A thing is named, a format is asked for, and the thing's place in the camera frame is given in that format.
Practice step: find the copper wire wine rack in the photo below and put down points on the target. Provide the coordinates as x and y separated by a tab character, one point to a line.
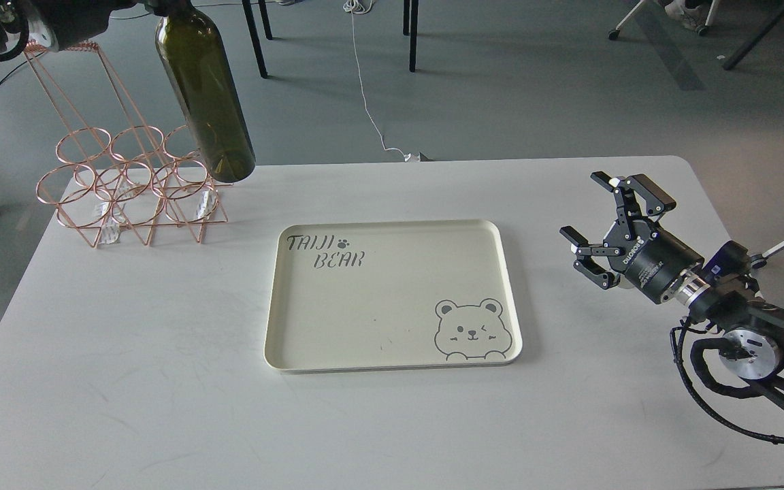
135	180

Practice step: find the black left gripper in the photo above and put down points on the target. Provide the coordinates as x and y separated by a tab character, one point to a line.
58	25

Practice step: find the black table leg pair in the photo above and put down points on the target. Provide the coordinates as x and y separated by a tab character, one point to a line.
410	10

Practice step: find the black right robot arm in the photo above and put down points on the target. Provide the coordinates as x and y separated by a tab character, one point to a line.
746	359

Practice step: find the cream bear serving tray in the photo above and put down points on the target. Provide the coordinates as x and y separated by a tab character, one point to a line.
399	294

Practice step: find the black table legs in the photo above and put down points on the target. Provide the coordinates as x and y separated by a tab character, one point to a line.
253	31

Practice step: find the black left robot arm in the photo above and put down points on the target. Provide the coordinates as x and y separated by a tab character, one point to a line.
15	34

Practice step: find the dark green wine bottle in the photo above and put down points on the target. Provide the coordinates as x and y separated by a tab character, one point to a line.
195	60

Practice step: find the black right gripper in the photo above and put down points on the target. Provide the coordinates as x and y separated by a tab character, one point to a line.
648	256

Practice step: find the steel double jigger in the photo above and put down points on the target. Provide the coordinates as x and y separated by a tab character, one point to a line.
624	283

